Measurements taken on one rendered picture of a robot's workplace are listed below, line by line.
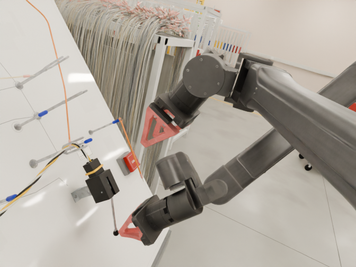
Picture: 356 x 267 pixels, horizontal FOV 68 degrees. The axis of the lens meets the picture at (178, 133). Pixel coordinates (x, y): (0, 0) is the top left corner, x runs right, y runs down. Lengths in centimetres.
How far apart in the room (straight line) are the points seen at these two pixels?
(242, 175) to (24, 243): 40
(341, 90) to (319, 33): 789
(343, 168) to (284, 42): 824
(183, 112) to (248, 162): 15
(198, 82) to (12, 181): 38
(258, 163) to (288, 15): 804
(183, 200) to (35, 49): 50
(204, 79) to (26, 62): 46
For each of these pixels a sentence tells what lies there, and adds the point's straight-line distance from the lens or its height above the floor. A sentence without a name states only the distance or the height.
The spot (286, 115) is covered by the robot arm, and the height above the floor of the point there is 145.
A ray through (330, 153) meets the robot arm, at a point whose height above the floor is 145.
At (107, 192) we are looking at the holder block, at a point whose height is 115.
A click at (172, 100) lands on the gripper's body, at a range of 45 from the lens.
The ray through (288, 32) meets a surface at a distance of 843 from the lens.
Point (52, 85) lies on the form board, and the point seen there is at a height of 129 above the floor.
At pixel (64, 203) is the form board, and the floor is 110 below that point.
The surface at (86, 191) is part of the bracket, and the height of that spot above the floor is 112.
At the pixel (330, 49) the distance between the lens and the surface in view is 845.
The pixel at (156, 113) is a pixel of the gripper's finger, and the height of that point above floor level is 136.
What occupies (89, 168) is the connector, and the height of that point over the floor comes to 118.
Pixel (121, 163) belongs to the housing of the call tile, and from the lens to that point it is 78.
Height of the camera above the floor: 151
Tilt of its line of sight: 22 degrees down
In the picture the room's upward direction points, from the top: 15 degrees clockwise
